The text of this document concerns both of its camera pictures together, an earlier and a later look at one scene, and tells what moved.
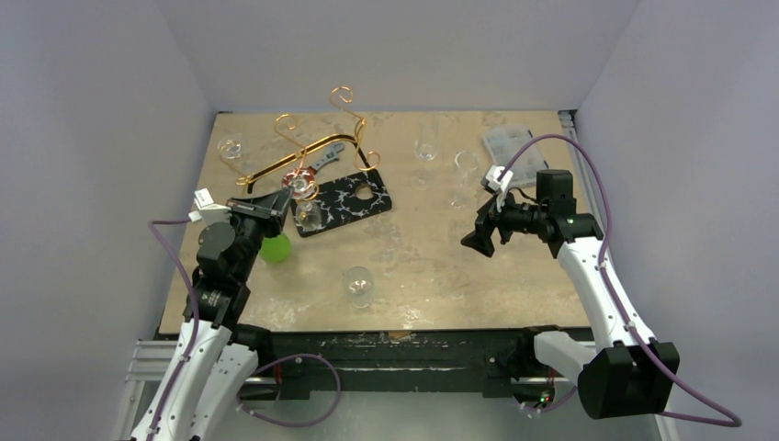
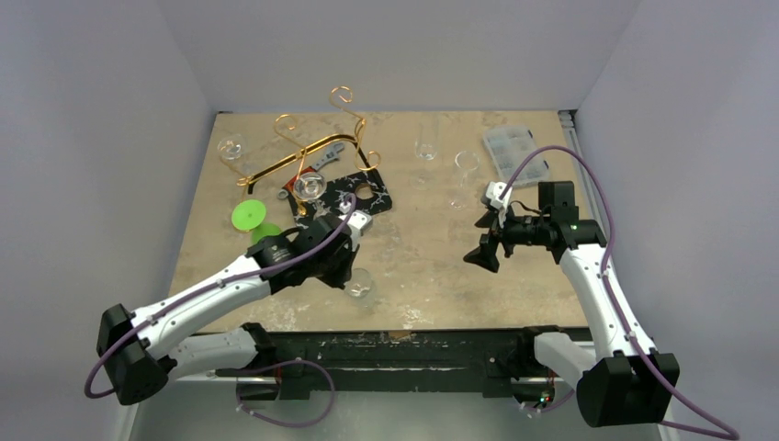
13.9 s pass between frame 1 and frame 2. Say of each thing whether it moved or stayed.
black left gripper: moved
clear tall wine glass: stayed
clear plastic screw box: stayed
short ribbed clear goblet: stayed
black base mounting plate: stayed
